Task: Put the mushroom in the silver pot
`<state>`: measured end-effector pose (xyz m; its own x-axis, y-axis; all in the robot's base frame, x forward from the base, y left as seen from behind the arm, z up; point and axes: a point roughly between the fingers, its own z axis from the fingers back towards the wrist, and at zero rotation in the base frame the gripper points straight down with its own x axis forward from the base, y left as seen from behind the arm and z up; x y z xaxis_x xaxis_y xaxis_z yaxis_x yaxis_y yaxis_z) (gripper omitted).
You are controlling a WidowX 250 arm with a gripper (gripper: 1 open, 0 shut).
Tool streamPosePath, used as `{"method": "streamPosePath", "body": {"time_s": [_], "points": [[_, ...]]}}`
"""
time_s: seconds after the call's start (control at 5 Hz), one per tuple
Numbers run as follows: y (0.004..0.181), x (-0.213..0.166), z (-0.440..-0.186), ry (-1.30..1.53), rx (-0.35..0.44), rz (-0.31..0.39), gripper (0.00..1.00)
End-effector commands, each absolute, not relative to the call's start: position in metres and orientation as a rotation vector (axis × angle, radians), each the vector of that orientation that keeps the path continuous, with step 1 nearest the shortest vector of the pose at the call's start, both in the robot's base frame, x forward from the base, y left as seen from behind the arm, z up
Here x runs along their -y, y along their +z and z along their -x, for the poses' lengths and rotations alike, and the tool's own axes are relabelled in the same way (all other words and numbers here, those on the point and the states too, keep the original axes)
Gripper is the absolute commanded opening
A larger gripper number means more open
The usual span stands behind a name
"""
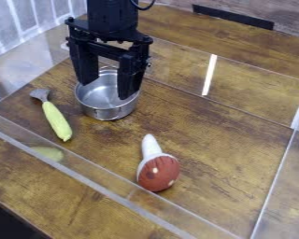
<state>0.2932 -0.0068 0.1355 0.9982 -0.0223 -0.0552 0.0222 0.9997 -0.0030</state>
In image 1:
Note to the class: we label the silver metal pot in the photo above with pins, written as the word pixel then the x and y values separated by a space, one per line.
pixel 99 97

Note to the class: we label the black strip on table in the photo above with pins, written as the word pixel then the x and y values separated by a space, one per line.
pixel 229 16

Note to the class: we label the clear acrylic front barrier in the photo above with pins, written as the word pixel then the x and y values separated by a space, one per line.
pixel 173 217

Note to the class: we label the clear acrylic barrier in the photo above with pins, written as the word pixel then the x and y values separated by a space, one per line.
pixel 279 220
pixel 173 217

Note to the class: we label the red and white toy mushroom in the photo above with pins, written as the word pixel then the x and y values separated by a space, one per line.
pixel 158 170

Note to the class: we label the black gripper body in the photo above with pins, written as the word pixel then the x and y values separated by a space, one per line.
pixel 110 29

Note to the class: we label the clear acrylic right barrier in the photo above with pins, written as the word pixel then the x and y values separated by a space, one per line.
pixel 279 220

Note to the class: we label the yellow toy corn cob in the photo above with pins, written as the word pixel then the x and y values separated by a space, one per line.
pixel 55 117

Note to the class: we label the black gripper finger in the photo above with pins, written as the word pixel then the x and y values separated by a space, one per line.
pixel 132 71
pixel 86 62

